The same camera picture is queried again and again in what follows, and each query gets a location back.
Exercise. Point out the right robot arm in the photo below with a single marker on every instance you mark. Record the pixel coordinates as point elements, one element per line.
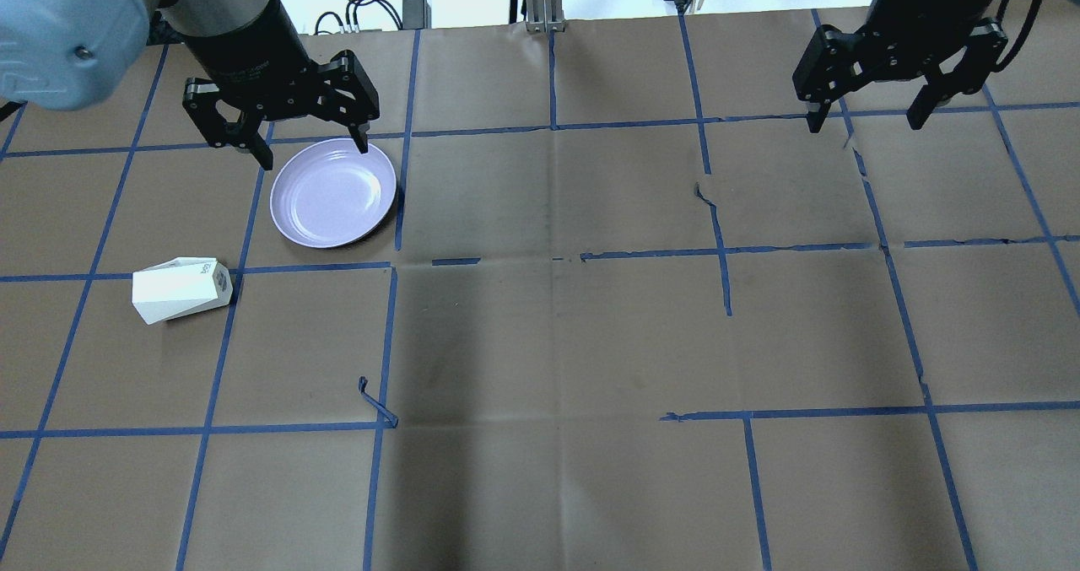
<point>953,44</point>

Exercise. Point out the grey power adapter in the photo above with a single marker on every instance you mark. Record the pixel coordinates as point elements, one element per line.
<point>415,15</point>

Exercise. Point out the white faceted cup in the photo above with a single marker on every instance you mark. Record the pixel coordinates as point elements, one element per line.
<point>180,287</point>

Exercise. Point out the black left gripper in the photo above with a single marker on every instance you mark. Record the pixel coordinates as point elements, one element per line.
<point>242,53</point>

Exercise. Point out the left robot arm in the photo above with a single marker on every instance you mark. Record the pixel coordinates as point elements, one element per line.
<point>71,54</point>

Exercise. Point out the lavender plate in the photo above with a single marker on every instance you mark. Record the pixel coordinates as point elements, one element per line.
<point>331,194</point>

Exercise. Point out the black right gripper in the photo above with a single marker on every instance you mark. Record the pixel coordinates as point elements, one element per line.
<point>926,10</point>

